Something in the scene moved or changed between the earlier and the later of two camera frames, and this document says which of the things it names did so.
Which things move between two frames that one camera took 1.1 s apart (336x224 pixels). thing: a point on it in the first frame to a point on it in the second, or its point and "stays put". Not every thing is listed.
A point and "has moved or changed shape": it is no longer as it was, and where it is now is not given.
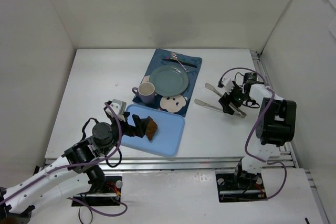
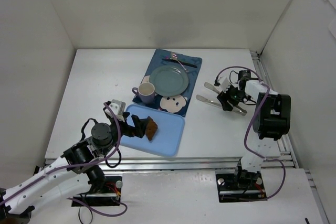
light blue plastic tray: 168,139 stays put
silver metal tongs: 239,114 has moved or changed shape
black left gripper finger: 140,125 stays put
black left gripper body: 137,126 stays put
